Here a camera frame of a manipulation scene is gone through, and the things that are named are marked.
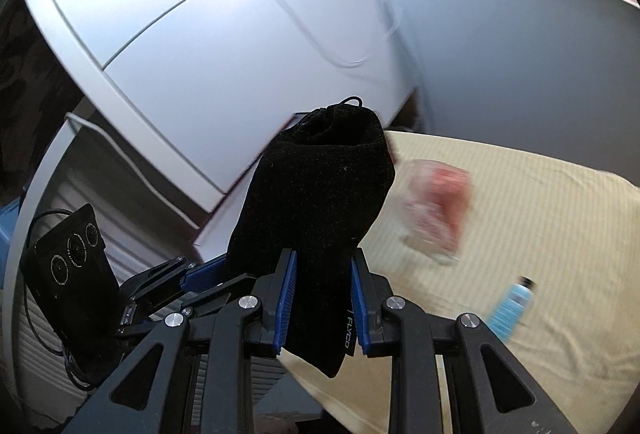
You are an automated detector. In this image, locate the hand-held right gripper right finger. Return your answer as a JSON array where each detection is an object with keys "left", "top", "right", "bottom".
[{"left": 349, "top": 248, "right": 581, "bottom": 434}]

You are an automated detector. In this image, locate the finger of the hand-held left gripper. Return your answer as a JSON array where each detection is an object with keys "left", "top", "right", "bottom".
[
  {"left": 119, "top": 255, "right": 229, "bottom": 311},
  {"left": 182, "top": 274, "right": 262, "bottom": 319}
]

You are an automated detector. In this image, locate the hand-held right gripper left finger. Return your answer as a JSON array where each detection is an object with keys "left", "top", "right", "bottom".
[{"left": 67, "top": 248, "right": 300, "bottom": 434}]

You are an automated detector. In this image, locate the dark red cardboard box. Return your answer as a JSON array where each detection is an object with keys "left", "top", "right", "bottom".
[{"left": 192, "top": 111, "right": 402, "bottom": 265}]

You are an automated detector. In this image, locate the black drawstring pouch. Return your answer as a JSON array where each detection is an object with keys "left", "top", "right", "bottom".
[{"left": 226, "top": 96, "right": 397, "bottom": 379}]

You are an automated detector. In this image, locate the grey ribbed panel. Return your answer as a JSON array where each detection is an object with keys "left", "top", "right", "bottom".
[{"left": 10, "top": 114, "right": 326, "bottom": 420}]

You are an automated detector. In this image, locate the clear plastic bag red print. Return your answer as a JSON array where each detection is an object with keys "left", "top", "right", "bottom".
[{"left": 400, "top": 159, "right": 473, "bottom": 265}]

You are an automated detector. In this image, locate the light blue cream tube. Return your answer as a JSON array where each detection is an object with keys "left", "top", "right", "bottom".
[{"left": 486, "top": 276, "right": 536, "bottom": 342}]

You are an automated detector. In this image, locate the yellow striped tablecloth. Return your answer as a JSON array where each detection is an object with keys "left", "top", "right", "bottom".
[{"left": 280, "top": 129, "right": 640, "bottom": 434}]

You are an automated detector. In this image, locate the white cabinet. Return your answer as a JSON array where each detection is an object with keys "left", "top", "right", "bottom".
[{"left": 17, "top": 0, "right": 426, "bottom": 215}]

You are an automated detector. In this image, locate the short white cable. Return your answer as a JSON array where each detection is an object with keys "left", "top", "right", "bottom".
[{"left": 65, "top": 113, "right": 151, "bottom": 179}]

